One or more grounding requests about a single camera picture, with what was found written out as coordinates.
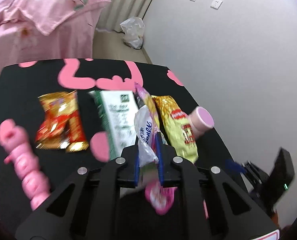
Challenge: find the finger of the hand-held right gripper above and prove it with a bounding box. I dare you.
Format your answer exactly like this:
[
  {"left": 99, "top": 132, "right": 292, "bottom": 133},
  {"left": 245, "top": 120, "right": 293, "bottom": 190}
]
[{"left": 225, "top": 159, "right": 246, "bottom": 174}]

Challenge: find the yellow red-label snack packet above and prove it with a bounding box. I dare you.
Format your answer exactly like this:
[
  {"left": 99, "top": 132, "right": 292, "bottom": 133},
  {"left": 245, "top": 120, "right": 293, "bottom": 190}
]
[{"left": 152, "top": 95, "right": 199, "bottom": 163}]

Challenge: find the white plastic bag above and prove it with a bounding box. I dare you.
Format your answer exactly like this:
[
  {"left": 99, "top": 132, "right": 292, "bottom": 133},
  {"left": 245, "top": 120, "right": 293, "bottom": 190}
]
[{"left": 120, "top": 17, "right": 145, "bottom": 49}]

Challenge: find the bed with pink sheet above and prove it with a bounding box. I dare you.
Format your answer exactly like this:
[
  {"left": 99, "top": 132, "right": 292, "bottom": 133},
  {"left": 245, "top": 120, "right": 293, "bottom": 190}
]
[{"left": 0, "top": 2, "right": 101, "bottom": 92}]

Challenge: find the red gold snack packet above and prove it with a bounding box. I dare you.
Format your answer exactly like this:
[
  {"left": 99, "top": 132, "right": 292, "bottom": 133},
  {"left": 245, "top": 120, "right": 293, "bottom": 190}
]
[{"left": 35, "top": 91, "right": 89, "bottom": 153}]

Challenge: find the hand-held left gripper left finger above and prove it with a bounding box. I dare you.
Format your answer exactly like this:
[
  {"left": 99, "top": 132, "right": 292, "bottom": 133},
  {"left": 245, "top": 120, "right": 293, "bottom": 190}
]
[{"left": 16, "top": 140, "right": 140, "bottom": 240}]

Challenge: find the pink caterpillar toy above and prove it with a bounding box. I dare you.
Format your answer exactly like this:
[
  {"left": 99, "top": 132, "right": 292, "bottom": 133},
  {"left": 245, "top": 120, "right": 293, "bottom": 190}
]
[{"left": 0, "top": 119, "right": 51, "bottom": 211}]

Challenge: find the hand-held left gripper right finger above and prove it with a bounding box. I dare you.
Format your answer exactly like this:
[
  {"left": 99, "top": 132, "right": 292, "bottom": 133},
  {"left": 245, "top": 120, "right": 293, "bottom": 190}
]
[{"left": 156, "top": 132, "right": 280, "bottom": 240}]

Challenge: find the green white snack packet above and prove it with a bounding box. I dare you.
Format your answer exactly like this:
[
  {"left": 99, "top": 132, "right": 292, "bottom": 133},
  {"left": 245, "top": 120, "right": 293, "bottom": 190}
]
[{"left": 88, "top": 90, "right": 140, "bottom": 161}]

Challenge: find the pink floral duvet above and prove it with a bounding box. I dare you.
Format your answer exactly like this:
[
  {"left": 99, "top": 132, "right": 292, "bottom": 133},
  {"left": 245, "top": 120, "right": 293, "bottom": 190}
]
[{"left": 0, "top": 0, "right": 111, "bottom": 37}]

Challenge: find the black tablecloth with pink shapes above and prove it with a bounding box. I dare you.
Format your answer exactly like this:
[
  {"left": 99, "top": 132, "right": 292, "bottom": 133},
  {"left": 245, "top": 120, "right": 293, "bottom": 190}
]
[{"left": 0, "top": 58, "right": 236, "bottom": 220}]

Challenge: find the clear plastic wrapper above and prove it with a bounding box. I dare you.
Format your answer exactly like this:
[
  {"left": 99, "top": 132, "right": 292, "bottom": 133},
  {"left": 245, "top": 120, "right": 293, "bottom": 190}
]
[{"left": 134, "top": 105, "right": 159, "bottom": 168}]

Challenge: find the pink snack wrapper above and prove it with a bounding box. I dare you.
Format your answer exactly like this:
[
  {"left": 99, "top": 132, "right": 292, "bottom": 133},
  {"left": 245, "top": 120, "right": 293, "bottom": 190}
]
[{"left": 135, "top": 82, "right": 176, "bottom": 215}]

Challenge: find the pink cup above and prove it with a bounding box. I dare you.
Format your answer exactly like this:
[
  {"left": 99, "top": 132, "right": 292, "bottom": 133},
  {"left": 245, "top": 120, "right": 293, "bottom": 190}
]
[{"left": 189, "top": 106, "right": 215, "bottom": 140}]

